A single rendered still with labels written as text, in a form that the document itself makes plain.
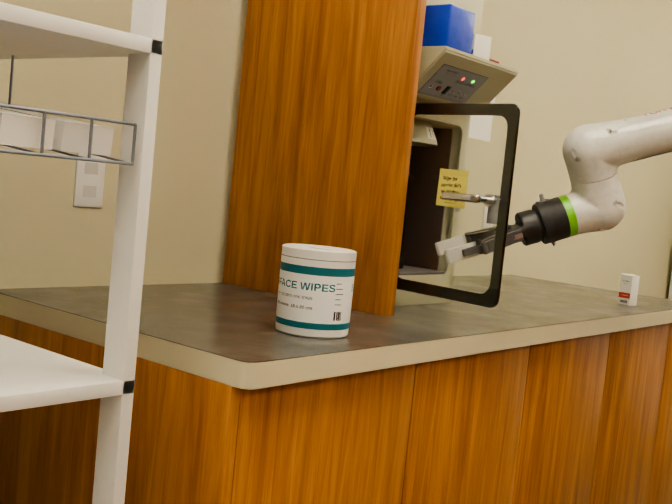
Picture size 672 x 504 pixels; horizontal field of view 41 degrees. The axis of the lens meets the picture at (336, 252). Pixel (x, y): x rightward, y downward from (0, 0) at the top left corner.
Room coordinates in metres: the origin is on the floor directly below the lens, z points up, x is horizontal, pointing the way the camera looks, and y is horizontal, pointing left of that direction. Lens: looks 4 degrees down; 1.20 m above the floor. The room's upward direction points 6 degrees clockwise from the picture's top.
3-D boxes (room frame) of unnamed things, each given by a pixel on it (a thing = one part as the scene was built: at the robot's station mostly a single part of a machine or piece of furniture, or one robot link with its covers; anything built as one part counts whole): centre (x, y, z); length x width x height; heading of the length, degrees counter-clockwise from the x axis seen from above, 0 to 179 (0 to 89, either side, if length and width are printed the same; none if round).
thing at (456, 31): (1.99, -0.18, 1.55); 0.10 x 0.10 x 0.09; 51
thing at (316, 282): (1.56, 0.03, 1.01); 0.13 x 0.13 x 0.15
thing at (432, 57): (2.06, -0.24, 1.46); 0.32 x 0.12 x 0.10; 141
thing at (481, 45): (2.10, -0.27, 1.54); 0.05 x 0.05 x 0.06; 35
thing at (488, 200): (1.78, -0.25, 1.20); 0.10 x 0.05 x 0.03; 43
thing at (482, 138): (1.86, -0.22, 1.19); 0.30 x 0.01 x 0.40; 43
